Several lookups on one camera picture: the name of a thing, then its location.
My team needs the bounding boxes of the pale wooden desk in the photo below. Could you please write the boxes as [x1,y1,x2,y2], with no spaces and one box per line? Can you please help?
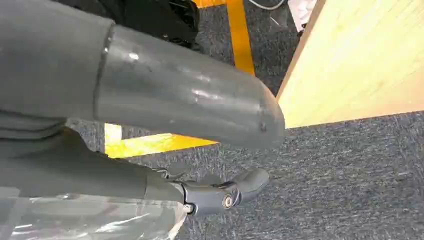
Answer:
[275,0,424,130]

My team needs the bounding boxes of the black robot leg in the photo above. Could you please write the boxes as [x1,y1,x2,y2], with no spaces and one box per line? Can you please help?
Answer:
[52,0,204,51]

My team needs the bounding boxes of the yellow floor tape strip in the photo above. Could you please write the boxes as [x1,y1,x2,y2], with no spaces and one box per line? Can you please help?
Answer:
[192,0,228,9]
[103,122,220,160]
[225,0,256,77]

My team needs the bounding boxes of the white cable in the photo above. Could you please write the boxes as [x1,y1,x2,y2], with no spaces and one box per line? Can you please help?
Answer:
[247,0,286,11]

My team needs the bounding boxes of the white paper sheet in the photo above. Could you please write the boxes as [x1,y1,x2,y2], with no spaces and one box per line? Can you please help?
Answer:
[286,0,318,33]

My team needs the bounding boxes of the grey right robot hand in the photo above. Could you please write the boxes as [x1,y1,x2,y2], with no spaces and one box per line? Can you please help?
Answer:
[0,0,286,217]

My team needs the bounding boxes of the grey ribbed right arm sleeve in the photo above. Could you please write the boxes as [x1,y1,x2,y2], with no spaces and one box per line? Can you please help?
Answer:
[0,110,69,143]

